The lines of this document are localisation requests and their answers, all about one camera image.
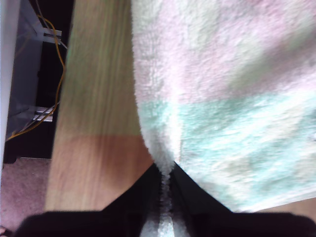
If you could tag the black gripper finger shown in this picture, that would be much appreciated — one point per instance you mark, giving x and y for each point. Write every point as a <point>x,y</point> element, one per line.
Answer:
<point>138,195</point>
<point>192,197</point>

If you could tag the pastel green pink tea towel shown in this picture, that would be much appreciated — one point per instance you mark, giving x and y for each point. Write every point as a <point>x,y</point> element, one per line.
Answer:
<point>222,98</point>

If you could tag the grey metal bracket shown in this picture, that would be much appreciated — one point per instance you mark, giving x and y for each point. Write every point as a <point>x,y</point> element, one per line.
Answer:
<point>43,114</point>
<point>50,32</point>

